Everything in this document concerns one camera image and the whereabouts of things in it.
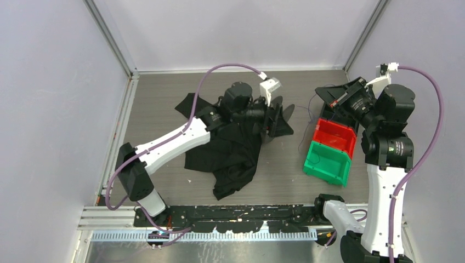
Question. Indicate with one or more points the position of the grey plastic cable spool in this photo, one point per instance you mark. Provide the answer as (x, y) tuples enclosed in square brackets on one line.
[(276, 121)]

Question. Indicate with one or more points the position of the black plastic bin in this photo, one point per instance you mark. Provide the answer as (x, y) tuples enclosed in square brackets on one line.
[(328, 114)]

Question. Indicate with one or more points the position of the red plastic bin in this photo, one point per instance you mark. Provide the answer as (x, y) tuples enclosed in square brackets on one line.
[(336, 136)]

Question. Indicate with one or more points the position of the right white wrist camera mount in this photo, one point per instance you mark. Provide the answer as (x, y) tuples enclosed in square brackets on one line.
[(383, 78)]

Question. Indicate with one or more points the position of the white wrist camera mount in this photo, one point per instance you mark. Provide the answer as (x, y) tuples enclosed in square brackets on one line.
[(267, 88), (383, 78)]

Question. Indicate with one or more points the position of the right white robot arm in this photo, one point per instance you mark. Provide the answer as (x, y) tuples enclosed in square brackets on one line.
[(389, 157)]

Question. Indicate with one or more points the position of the black cloth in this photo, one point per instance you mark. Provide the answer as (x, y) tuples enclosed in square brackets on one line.
[(231, 156)]

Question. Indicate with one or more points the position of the green plastic bin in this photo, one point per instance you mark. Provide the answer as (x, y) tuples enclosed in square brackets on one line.
[(328, 164)]

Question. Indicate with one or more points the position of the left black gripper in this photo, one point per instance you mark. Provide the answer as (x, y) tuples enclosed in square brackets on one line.
[(262, 124)]

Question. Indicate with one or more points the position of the white slotted cable duct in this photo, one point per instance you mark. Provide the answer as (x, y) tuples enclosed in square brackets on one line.
[(148, 235)]

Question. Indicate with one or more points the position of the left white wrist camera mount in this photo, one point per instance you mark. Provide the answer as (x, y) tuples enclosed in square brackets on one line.
[(267, 88)]

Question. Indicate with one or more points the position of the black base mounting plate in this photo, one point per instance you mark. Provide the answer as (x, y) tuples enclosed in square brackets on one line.
[(288, 218)]

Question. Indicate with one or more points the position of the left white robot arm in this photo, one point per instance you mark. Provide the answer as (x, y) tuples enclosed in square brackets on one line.
[(135, 164)]

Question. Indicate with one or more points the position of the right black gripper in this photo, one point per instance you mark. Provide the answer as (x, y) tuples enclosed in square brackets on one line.
[(337, 96)]

